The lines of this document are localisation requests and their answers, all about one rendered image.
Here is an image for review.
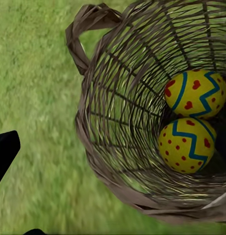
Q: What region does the wicker basket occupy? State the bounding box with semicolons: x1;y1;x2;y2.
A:
65;0;226;226

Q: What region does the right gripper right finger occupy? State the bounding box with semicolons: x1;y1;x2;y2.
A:
215;130;226;164

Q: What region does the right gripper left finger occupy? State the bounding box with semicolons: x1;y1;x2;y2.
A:
0;130;21;181

